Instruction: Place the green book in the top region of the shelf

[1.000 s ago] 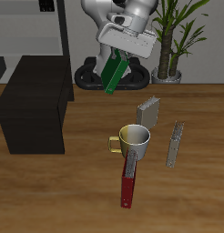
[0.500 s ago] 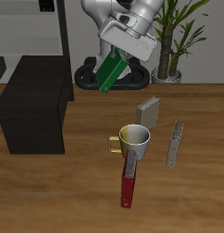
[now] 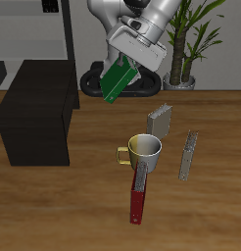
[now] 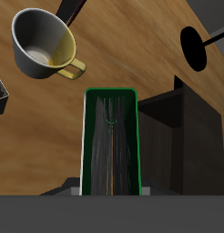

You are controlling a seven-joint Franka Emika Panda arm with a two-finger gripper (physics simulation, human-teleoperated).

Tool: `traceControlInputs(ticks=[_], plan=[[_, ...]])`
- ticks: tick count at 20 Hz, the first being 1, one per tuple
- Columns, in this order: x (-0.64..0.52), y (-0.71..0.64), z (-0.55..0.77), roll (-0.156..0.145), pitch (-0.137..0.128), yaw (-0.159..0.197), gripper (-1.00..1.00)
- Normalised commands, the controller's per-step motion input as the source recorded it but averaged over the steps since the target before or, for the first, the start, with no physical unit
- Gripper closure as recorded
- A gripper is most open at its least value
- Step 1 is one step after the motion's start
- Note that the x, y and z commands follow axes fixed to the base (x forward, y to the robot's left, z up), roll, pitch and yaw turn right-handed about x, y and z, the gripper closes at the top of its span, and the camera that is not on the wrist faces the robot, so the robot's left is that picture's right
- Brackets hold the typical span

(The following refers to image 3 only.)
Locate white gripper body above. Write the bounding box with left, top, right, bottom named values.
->
left=106, top=25, right=168, bottom=74

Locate green book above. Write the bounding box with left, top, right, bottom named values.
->
left=99, top=55, right=140, bottom=105

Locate thick grey book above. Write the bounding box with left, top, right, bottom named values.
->
left=146, top=103, right=173, bottom=141

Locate thin grey book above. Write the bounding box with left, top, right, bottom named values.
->
left=177, top=129, right=200, bottom=181

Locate red book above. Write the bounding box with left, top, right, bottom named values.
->
left=129, top=159, right=149, bottom=226

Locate green pot plant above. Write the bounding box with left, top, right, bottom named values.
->
left=163, top=0, right=226, bottom=92

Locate yellow and white mug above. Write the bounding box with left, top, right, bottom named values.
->
left=116, top=133, right=163, bottom=175

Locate small black box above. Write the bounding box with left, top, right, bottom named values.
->
left=41, top=0, right=60, bottom=14

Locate dark brown desk caddy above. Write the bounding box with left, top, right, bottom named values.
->
left=0, top=59, right=80, bottom=168

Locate flat black base plate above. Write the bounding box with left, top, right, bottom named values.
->
left=79, top=61, right=163, bottom=98

